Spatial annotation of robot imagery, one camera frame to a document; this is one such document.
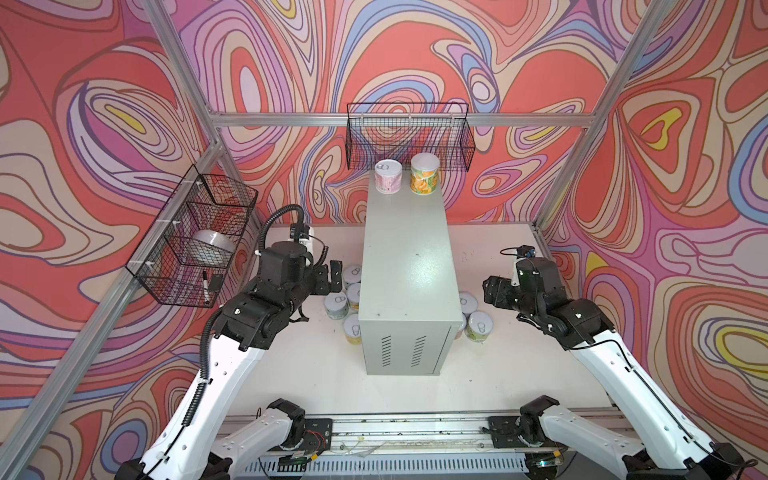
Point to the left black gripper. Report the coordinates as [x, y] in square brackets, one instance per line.
[322, 284]

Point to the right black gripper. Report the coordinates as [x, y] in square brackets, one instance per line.
[502, 284]

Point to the green labelled can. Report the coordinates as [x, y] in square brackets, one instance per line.
[479, 326]

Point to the pink labelled can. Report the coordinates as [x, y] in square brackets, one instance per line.
[388, 176]

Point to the orange green lidded can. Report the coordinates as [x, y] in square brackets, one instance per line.
[424, 173]

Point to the orange red labelled can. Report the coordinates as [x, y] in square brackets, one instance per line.
[461, 329]

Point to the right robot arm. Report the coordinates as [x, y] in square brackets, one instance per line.
[668, 444]

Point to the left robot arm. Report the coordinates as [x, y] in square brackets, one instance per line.
[234, 339]

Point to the grey metal cabinet counter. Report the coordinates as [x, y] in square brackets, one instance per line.
[409, 309]

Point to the grey can far left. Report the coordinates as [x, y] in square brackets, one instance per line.
[351, 275]

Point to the yellow can near cabinet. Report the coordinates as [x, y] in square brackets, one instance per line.
[353, 294]

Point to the teal can left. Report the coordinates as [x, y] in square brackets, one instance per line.
[336, 306]

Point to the yellow can front left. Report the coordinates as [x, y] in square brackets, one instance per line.
[352, 330]

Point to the white grey can right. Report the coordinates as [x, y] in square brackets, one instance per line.
[468, 303]

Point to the white tape roll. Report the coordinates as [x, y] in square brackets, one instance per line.
[215, 239]

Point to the black marker pen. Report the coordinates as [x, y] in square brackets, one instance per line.
[205, 288]

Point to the green circuit board right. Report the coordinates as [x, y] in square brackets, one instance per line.
[547, 460]

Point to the green circuit board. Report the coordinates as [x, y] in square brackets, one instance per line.
[547, 460]
[295, 463]

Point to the green circuit board left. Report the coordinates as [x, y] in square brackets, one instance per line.
[295, 463]

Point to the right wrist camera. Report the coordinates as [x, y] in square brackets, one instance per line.
[525, 251]

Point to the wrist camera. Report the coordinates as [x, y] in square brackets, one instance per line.
[299, 233]
[525, 251]

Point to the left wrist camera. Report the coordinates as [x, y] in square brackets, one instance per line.
[299, 233]

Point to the black wire basket rear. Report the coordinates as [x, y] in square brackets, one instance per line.
[399, 130]

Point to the black wire basket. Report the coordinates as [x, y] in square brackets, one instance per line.
[169, 263]
[399, 130]

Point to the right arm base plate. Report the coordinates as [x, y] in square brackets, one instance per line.
[514, 432]

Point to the black wire basket left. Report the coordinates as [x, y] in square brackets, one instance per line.
[169, 263]

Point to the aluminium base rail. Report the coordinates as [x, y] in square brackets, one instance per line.
[441, 432]

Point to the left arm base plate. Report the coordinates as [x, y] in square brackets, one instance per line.
[316, 437]

